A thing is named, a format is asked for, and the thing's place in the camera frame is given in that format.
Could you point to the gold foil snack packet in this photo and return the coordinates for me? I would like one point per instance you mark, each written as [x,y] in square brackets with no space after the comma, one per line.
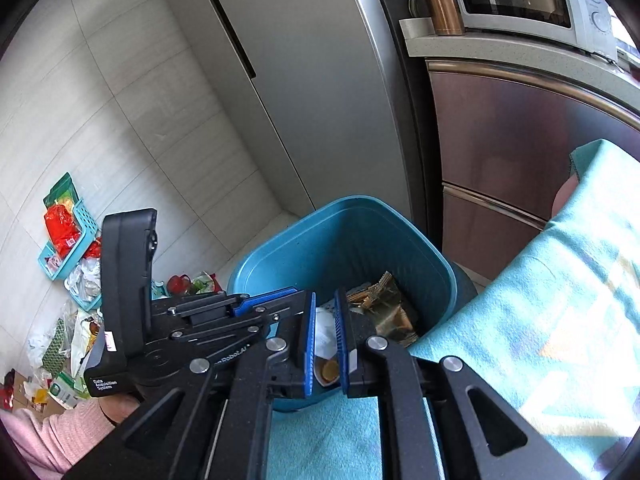
[392,320]

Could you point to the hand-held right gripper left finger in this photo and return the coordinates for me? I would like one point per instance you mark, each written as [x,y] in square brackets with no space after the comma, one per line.
[310,350]

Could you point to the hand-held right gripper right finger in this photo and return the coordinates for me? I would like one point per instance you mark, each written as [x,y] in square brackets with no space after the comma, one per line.
[341,340]

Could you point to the kitchen counter cabinet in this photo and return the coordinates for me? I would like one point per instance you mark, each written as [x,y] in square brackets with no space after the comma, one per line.
[500,135]

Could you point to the teal plastic basket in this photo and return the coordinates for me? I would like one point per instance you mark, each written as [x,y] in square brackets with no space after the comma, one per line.
[82,302]
[85,220]

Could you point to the green snack packet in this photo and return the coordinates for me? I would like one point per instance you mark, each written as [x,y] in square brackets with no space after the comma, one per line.
[64,190]

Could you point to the blue patterned tablecloth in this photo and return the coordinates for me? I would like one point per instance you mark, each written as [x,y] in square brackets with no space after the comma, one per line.
[525,310]

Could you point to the red plastic bag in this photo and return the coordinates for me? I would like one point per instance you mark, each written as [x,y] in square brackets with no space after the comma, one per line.
[62,230]

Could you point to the green patterned packet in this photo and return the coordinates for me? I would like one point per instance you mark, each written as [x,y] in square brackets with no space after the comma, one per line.
[54,347]

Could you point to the tan round scrap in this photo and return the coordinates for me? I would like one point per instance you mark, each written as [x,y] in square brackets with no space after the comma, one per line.
[328,371]

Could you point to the white plastic bag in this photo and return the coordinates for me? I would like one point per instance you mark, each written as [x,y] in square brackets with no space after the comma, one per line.
[85,280]

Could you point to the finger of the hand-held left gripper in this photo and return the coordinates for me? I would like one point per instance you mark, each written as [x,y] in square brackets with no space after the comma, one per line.
[225,329]
[265,297]

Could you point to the blue plastic trash bin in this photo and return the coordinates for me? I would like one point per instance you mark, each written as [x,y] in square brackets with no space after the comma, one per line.
[350,240]

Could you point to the person's left forearm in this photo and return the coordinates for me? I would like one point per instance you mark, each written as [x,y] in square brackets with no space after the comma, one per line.
[55,435]

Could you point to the silver refrigerator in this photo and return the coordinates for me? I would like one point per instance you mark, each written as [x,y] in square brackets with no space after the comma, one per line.
[300,60]

